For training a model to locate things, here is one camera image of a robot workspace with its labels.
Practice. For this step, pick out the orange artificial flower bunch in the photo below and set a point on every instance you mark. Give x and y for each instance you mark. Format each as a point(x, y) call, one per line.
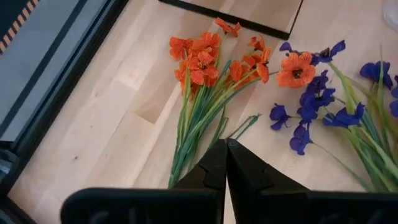
point(202, 67)

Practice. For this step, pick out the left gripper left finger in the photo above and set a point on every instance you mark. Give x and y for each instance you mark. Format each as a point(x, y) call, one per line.
point(199, 202)

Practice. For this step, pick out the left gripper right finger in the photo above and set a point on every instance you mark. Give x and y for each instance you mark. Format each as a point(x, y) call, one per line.
point(280, 205)

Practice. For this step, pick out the black metal table frame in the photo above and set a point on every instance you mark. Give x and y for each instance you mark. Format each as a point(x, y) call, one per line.
point(65, 90)

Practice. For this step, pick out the black hazard-striped floor mat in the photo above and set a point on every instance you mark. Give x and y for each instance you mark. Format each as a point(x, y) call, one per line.
point(9, 12)

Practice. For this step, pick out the wooden shelf with black frame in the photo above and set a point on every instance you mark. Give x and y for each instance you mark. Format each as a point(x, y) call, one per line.
point(248, 12)

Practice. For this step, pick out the purple artificial flower bunch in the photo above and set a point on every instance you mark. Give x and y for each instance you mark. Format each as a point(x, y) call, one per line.
point(314, 99)

